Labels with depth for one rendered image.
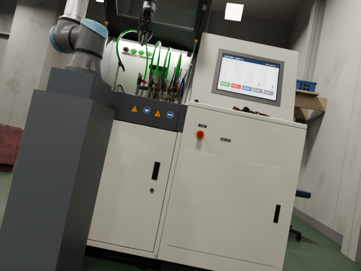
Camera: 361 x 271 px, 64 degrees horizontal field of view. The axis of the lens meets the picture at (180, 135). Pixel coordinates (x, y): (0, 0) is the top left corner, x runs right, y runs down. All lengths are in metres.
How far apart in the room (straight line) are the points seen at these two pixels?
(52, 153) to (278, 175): 1.19
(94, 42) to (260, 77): 1.21
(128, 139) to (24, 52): 9.59
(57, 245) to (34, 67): 9.77
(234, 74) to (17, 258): 1.58
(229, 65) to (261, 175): 0.79
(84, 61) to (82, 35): 0.11
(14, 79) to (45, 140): 9.91
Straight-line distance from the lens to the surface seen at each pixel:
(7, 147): 4.25
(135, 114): 1.67
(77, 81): 1.18
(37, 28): 11.17
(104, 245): 1.77
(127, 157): 1.67
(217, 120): 1.67
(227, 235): 1.73
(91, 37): 1.25
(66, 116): 1.13
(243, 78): 2.04
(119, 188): 1.69
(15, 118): 10.75
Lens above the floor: 0.67
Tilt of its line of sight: 4 degrees up
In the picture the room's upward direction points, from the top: 11 degrees clockwise
